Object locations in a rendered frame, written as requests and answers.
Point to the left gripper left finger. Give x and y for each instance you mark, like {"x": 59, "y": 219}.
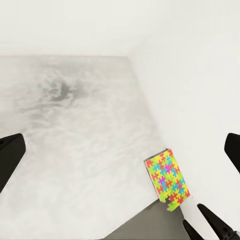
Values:
{"x": 12, "y": 149}

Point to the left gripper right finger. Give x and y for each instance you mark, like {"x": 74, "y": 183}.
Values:
{"x": 232, "y": 149}

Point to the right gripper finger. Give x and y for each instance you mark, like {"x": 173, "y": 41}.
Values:
{"x": 222, "y": 230}
{"x": 193, "y": 234}

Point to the desk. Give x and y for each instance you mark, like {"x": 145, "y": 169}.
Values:
{"x": 88, "y": 132}

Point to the jigsaw puzzle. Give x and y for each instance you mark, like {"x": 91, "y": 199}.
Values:
{"x": 168, "y": 179}

